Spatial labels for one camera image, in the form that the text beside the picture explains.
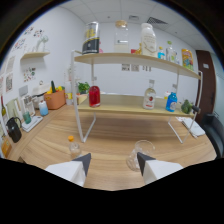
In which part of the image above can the wooden wall shelf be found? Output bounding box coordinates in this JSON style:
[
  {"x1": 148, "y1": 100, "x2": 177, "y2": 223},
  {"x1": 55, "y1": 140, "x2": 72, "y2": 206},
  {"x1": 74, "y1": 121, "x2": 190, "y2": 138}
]
[{"x1": 20, "y1": 50, "x2": 51, "y2": 61}]

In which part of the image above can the clear bottle red label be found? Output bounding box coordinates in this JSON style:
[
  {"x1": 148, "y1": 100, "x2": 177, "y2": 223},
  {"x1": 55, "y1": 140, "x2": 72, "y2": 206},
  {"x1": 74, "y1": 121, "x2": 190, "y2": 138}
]
[{"x1": 142, "y1": 79, "x2": 157, "y2": 111}]

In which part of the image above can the orange basket with fruit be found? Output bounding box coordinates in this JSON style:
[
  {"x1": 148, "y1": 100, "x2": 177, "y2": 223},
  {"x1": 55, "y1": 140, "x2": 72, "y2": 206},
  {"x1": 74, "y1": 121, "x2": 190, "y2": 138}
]
[{"x1": 43, "y1": 81, "x2": 67, "y2": 111}]

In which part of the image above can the white blue small bottle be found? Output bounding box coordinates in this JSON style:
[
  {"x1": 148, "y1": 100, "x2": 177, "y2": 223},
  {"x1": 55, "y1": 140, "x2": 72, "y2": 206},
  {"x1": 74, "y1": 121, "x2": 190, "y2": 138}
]
[{"x1": 38, "y1": 99, "x2": 50, "y2": 117}]

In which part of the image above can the small green plant ornament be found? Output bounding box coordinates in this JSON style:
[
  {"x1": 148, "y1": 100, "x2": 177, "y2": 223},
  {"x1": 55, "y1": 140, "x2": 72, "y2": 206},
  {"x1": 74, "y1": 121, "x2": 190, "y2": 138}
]
[{"x1": 180, "y1": 99, "x2": 194, "y2": 115}]

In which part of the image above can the red liquid bottle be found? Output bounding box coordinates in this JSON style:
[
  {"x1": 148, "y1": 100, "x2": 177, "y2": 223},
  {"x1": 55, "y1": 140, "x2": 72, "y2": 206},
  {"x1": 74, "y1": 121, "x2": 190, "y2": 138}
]
[{"x1": 88, "y1": 85, "x2": 102, "y2": 108}]

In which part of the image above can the black kettle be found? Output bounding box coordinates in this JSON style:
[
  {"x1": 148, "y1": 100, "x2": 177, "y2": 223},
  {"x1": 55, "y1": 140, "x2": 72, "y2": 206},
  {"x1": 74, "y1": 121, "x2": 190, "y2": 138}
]
[{"x1": 5, "y1": 116, "x2": 23, "y2": 144}]

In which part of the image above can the clear glass with ice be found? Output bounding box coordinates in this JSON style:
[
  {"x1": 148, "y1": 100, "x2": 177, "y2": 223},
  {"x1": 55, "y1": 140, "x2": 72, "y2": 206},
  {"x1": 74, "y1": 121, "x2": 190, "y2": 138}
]
[{"x1": 125, "y1": 139, "x2": 156, "y2": 173}]

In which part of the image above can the dark ceiling air vent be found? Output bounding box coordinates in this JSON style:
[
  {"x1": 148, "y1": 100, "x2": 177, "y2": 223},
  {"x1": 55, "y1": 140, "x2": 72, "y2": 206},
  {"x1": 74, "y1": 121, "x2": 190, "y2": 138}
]
[{"x1": 146, "y1": 16, "x2": 169, "y2": 25}]

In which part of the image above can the white kitchen scale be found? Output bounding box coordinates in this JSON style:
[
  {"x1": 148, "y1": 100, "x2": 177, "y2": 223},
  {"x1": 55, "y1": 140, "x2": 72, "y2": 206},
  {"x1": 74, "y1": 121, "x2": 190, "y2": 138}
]
[{"x1": 21, "y1": 114, "x2": 44, "y2": 133}]

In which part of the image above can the black chair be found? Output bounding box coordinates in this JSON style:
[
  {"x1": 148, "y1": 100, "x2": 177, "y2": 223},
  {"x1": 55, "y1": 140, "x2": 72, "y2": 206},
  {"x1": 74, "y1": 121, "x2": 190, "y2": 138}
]
[{"x1": 201, "y1": 113, "x2": 224, "y2": 158}]

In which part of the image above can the clear bottle green cap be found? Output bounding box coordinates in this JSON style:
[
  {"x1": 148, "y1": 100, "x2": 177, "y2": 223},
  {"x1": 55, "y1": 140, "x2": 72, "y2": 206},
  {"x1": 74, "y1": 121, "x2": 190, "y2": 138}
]
[{"x1": 165, "y1": 40, "x2": 176, "y2": 63}]

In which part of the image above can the green potted plant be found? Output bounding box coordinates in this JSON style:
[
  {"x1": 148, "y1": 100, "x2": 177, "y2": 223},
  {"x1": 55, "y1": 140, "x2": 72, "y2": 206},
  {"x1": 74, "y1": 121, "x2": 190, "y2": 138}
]
[{"x1": 77, "y1": 81, "x2": 91, "y2": 95}]

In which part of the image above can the clear bottle orange cap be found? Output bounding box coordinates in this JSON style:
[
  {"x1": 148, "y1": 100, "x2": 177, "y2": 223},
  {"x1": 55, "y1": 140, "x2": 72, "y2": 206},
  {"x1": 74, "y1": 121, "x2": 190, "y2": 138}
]
[{"x1": 67, "y1": 135, "x2": 83, "y2": 160}]

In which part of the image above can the brown door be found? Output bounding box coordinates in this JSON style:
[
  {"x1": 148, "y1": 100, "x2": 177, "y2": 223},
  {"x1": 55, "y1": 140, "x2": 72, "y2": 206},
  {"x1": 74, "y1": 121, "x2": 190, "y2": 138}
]
[{"x1": 194, "y1": 49, "x2": 218, "y2": 125}]

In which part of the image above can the white countertop appliance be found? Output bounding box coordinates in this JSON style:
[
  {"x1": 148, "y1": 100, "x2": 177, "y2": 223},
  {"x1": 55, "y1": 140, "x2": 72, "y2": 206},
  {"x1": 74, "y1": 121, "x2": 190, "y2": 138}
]
[{"x1": 32, "y1": 80, "x2": 51, "y2": 97}]

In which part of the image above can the tall silver black can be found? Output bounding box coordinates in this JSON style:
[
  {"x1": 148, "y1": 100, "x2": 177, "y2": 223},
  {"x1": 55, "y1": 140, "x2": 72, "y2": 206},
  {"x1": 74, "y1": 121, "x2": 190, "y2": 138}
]
[{"x1": 81, "y1": 21, "x2": 101, "y2": 56}]

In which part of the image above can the green small cup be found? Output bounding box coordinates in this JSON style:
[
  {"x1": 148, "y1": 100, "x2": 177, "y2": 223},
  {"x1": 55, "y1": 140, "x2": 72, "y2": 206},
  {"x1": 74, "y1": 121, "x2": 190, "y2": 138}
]
[{"x1": 22, "y1": 111, "x2": 32, "y2": 125}]

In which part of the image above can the white milk bottle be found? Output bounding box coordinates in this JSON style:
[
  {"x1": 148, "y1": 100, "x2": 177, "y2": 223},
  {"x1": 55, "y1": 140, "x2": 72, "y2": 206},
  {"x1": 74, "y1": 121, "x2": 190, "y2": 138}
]
[{"x1": 139, "y1": 22, "x2": 158, "y2": 58}]

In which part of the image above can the yellow orange drink can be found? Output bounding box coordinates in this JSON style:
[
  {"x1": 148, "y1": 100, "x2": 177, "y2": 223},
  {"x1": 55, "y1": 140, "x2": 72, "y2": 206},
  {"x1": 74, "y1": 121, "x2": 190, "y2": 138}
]
[{"x1": 181, "y1": 48, "x2": 195, "y2": 72}]

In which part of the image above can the white-frame wooden two-tier shelf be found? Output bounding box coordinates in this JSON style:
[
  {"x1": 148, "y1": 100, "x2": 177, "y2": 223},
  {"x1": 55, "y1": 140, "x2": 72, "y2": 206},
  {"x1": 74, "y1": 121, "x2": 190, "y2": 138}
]
[{"x1": 70, "y1": 49, "x2": 204, "y2": 144}]

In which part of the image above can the white notebook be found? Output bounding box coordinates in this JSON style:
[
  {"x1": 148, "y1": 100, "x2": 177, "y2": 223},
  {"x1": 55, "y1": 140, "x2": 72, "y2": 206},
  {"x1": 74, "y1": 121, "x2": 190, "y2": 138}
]
[{"x1": 181, "y1": 117, "x2": 206, "y2": 138}]

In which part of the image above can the blue liquid bottle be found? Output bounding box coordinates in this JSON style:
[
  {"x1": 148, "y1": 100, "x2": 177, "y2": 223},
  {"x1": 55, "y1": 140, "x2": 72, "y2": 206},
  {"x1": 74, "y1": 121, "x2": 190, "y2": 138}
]
[{"x1": 165, "y1": 83, "x2": 179, "y2": 113}]

